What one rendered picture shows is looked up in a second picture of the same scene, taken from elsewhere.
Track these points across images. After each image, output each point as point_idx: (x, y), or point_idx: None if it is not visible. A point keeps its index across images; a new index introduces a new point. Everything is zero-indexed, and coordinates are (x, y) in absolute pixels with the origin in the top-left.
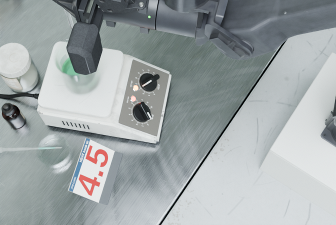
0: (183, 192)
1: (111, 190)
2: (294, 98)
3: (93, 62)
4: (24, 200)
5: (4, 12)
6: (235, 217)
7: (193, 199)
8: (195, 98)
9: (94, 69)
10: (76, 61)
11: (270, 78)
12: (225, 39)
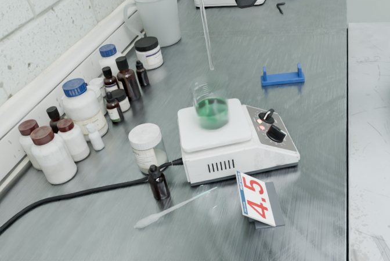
0: (349, 190)
1: (281, 211)
2: (385, 102)
3: None
4: (199, 252)
5: (119, 132)
6: None
7: (363, 191)
8: (307, 128)
9: None
10: None
11: (356, 98)
12: None
